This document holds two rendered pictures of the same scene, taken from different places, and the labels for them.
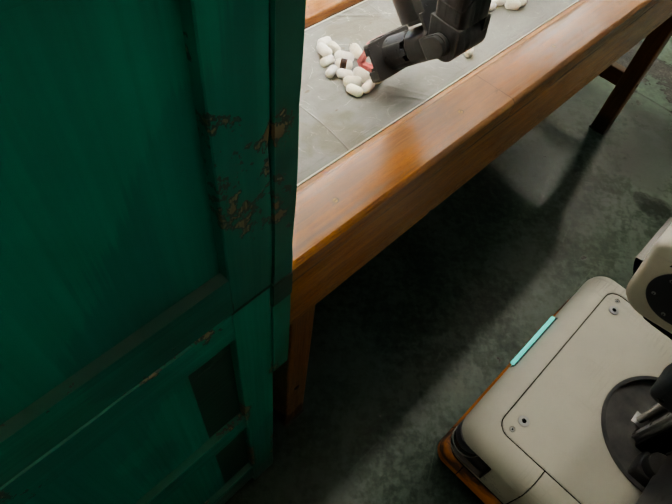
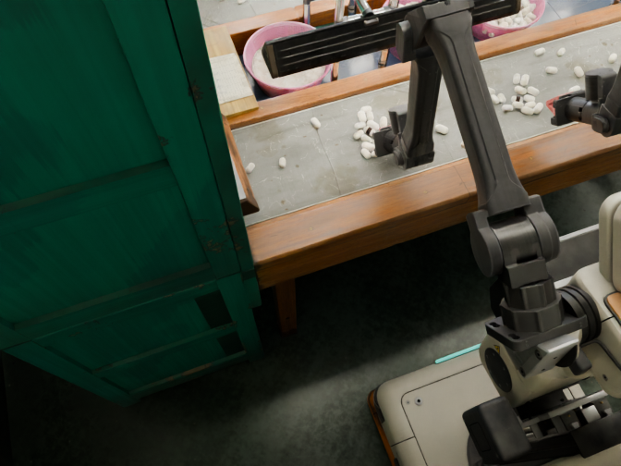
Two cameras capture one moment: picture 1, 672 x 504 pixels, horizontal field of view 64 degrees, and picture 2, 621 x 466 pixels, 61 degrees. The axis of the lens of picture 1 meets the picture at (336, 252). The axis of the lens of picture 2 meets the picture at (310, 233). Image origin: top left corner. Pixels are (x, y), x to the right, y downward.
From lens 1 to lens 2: 62 cm
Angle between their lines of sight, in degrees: 18
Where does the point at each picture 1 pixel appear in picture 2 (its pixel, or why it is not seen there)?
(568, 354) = (478, 373)
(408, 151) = (372, 210)
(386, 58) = (384, 144)
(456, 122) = (417, 199)
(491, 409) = (401, 384)
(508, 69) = not seen: hidden behind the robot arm
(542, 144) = (589, 198)
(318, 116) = (334, 165)
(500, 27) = (505, 128)
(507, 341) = (464, 345)
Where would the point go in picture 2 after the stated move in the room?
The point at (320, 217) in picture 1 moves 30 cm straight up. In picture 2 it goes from (297, 236) to (296, 169)
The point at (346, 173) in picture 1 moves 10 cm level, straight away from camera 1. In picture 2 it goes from (326, 213) to (347, 184)
